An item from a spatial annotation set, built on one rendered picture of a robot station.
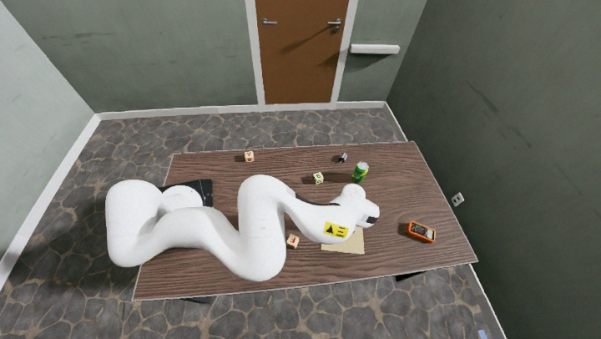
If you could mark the beige mat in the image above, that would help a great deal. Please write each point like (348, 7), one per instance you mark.
(354, 244)

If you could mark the green drink can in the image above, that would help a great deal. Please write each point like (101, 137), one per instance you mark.
(360, 172)

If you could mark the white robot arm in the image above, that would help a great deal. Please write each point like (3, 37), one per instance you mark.
(256, 252)

